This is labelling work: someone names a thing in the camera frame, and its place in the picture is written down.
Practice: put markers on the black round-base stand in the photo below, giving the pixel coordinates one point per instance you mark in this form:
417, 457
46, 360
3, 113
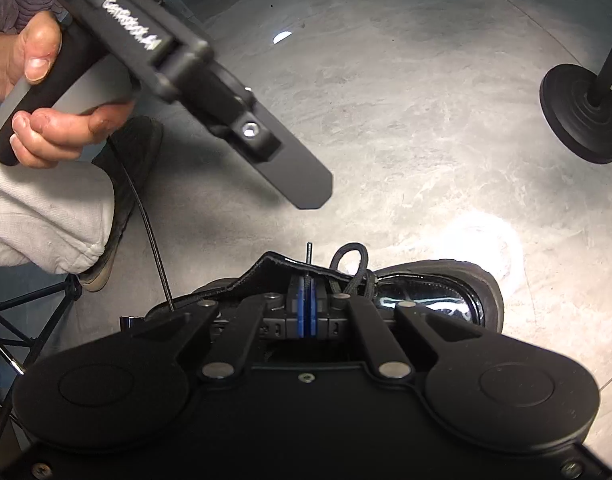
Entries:
576, 115

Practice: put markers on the black patent leather shoe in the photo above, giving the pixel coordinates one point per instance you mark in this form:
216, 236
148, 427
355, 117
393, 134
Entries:
436, 300

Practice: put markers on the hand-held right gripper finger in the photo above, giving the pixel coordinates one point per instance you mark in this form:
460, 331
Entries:
314, 310
302, 310

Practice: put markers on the black metal folding frame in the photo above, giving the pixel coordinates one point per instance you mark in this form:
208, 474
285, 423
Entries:
71, 287

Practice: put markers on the person's left hand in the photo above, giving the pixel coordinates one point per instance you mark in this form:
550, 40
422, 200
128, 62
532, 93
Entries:
35, 50

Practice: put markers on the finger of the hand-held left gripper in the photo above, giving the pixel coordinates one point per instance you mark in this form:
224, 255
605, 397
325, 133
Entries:
296, 180

